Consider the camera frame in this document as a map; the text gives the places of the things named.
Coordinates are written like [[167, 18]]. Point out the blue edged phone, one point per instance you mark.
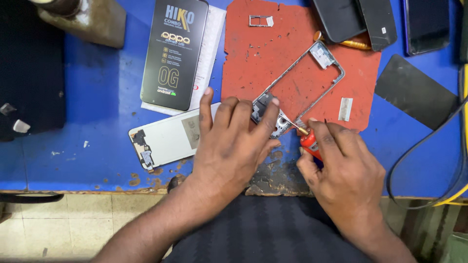
[[426, 25]]

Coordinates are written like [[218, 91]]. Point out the white adhesive strip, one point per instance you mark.
[[345, 109]]

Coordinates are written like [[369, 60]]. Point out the white backed old phone screen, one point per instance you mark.
[[168, 138]]

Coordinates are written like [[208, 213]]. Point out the red rubber work mat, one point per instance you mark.
[[263, 58]]

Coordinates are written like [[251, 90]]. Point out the person's right hand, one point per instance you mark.
[[347, 175]]

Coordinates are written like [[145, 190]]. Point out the person's dark striped clothing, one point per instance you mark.
[[263, 233]]

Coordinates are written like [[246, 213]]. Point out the silver sim card tray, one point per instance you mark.
[[270, 21]]

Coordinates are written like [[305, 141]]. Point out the rusty metal stand base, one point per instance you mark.
[[84, 22]]

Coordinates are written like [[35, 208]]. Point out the green container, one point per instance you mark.
[[455, 248]]

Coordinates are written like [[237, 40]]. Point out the person's left hand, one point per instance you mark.
[[226, 153]]

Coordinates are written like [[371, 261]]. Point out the white display packaging sleeve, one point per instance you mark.
[[212, 44]]

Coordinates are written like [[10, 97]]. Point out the black phone back cover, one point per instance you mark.
[[338, 18]]

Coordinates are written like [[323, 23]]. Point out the black phone case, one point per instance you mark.
[[380, 22]]

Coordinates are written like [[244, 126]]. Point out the small grey plastic piece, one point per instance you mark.
[[7, 109]]

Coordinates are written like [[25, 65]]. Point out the silver phone frame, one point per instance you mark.
[[325, 56]]

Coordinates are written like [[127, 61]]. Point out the black plastic sheet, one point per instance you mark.
[[413, 91]]

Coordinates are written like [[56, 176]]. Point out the black tray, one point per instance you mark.
[[31, 69]]

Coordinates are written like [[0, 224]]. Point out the small white plastic piece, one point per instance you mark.
[[21, 126]]

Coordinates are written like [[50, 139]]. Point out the black labelled phone display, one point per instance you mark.
[[175, 58]]

